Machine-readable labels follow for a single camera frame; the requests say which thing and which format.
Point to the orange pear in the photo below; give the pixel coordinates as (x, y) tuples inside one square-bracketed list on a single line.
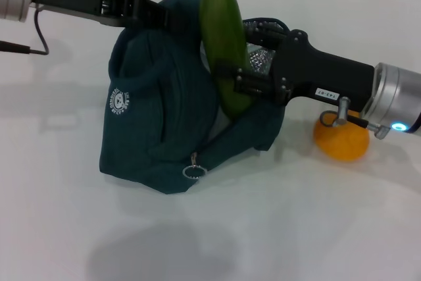
[(342, 146)]

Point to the dark teal insulated lunch bag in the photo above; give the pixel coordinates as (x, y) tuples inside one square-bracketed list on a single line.
[(158, 96)]

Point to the green cucumber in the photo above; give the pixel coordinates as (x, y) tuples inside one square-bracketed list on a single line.
[(223, 31)]

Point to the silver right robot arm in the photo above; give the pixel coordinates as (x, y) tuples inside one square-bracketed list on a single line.
[(398, 96)]

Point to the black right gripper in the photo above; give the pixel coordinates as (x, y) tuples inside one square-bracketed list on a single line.
[(315, 70)]

